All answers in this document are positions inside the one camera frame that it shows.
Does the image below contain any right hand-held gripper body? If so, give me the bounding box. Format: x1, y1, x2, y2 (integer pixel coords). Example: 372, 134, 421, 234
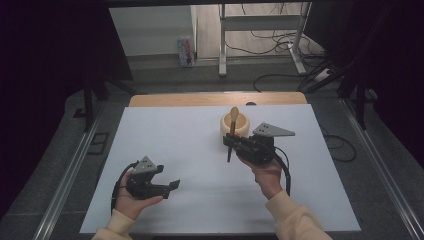
237, 122, 296, 165

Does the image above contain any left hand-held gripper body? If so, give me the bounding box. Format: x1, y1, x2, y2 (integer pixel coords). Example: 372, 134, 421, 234
125, 155, 165, 200

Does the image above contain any cream ceramic cup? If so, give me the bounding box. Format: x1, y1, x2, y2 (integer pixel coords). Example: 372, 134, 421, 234
219, 111, 251, 139

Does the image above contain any makeup brush dark handle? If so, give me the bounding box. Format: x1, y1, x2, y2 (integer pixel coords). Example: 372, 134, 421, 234
227, 106, 240, 164

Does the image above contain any person's left hand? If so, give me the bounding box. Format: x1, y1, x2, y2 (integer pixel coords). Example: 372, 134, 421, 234
114, 173, 164, 221

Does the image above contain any person's right hand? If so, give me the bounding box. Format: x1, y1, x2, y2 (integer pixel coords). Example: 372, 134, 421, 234
238, 156, 284, 200

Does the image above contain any white board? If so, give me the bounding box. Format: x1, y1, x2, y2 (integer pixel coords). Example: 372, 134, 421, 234
79, 103, 362, 235

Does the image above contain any wooden table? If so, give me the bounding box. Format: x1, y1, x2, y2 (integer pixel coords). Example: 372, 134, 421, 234
128, 92, 308, 108

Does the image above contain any black metal stand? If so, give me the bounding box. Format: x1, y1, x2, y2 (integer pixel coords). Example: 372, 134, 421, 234
338, 66, 378, 130
73, 79, 138, 133

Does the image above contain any white power strip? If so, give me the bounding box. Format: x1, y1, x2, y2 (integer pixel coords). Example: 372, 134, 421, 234
314, 68, 333, 83

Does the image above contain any colourful printed packet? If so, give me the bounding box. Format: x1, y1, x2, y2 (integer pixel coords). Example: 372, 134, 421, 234
176, 37, 196, 69

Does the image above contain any white cabinet panel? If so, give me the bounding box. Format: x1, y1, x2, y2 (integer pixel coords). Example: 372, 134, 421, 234
109, 4, 198, 58

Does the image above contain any dark curtain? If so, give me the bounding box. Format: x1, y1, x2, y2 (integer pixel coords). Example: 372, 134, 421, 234
0, 0, 133, 218
304, 0, 424, 168

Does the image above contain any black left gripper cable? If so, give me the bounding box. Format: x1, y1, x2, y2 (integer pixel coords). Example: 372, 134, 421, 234
110, 161, 138, 214

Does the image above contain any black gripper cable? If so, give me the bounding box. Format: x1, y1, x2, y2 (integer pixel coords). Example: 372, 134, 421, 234
110, 161, 138, 214
273, 146, 292, 197

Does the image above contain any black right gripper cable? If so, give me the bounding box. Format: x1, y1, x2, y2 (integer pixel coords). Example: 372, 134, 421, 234
273, 146, 292, 197

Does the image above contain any aluminium rail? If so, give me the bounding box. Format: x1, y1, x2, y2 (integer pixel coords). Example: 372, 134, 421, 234
33, 109, 104, 240
339, 98, 424, 240

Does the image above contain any black floor cable loop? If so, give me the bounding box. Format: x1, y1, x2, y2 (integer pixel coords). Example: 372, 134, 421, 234
321, 124, 357, 163

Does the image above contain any tangle of black floor cables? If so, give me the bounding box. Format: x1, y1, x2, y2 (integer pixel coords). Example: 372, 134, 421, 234
224, 3, 324, 58

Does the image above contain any white metal desk frame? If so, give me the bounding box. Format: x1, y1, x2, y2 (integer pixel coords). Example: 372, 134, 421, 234
218, 3, 313, 78

